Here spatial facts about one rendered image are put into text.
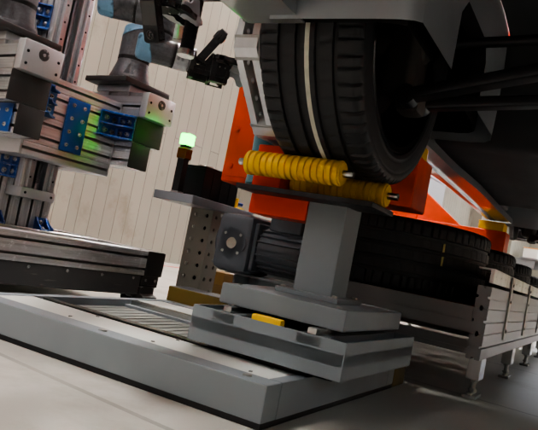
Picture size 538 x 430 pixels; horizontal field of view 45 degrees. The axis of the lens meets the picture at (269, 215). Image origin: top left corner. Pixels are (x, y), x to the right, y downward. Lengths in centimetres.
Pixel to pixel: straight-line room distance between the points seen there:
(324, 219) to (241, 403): 52
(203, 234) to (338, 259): 99
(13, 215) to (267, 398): 144
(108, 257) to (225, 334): 94
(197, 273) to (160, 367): 114
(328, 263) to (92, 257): 96
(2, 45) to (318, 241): 113
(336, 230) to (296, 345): 32
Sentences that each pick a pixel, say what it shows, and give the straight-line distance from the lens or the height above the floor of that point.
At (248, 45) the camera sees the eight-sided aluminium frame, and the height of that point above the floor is 74.
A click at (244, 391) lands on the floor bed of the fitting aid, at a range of 119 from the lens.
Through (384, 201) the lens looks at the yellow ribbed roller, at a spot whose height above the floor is 47.
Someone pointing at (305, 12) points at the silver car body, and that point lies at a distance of 121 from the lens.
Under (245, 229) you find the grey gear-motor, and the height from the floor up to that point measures 36.
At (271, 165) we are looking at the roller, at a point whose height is 51.
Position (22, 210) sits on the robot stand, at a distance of 241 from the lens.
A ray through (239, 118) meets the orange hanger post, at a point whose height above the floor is 74.
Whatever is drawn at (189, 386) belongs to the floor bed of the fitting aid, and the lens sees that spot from 125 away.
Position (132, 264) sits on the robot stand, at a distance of 232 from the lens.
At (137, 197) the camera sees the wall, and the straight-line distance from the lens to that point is 627.
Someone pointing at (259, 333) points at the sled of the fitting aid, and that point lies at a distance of 133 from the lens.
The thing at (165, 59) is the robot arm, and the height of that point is 78.
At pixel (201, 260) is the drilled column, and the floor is 23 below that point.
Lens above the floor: 31
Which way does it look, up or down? 3 degrees up
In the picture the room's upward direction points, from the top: 11 degrees clockwise
